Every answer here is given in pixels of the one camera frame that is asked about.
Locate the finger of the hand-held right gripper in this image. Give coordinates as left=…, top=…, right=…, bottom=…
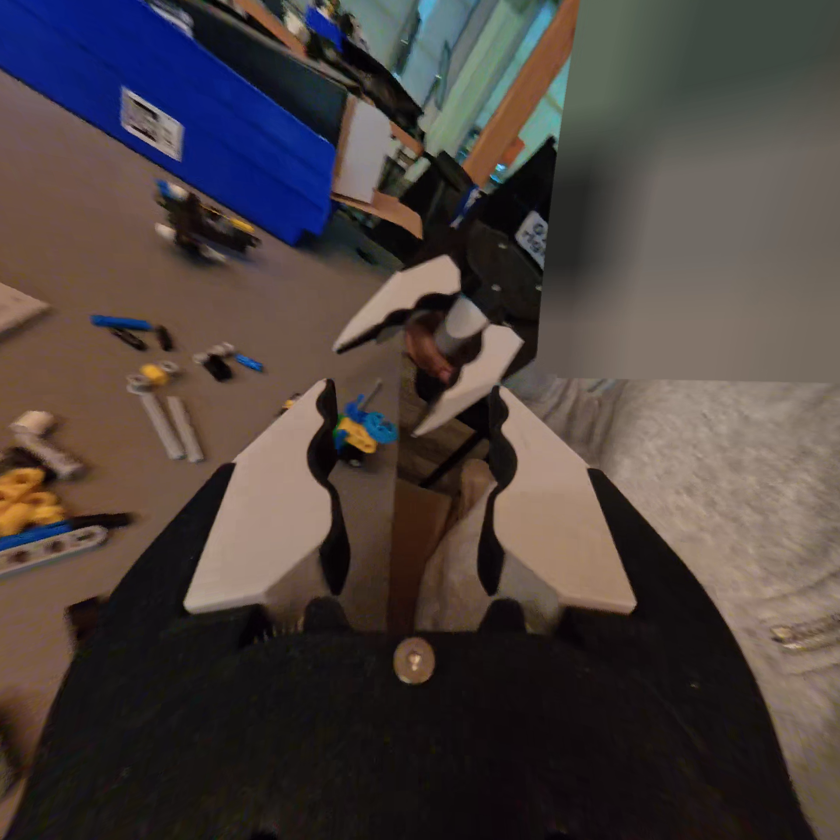
left=411, top=323, right=525, bottom=438
left=332, top=255, right=463, bottom=355

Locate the black case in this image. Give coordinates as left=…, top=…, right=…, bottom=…
left=177, top=0, right=424, bottom=148

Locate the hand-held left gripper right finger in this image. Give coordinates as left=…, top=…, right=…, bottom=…
left=477, top=386, right=637, bottom=618

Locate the grey lego axle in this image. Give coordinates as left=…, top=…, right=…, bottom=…
left=167, top=395, right=205, bottom=463
left=140, top=392, right=186, bottom=460

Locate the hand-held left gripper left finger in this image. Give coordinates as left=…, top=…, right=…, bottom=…
left=182, top=378, right=351, bottom=618

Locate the small yellow lego piece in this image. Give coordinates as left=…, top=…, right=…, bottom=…
left=0, top=492, right=68, bottom=536

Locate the wooden table frame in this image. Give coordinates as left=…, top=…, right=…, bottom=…
left=461, top=0, right=580, bottom=188

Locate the person's grey fleece clothing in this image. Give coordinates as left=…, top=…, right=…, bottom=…
left=518, top=377, right=840, bottom=840

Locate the blue bin with square tag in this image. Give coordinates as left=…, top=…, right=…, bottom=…
left=0, top=0, right=339, bottom=247

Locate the black lego assembly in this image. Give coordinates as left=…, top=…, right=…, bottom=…
left=154, top=179, right=262, bottom=265

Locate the grey lego pin connector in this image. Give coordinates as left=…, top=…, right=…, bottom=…
left=13, top=430, right=86, bottom=480

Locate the person's right hand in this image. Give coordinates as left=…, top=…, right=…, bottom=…
left=403, top=314, right=460, bottom=385

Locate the lego gear assembly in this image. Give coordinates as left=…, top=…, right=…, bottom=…
left=333, top=379, right=399, bottom=468

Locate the grey lego beam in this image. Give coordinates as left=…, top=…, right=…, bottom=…
left=0, top=525, right=110, bottom=580

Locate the lego instruction booklet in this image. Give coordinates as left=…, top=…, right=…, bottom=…
left=0, top=282, right=51, bottom=341

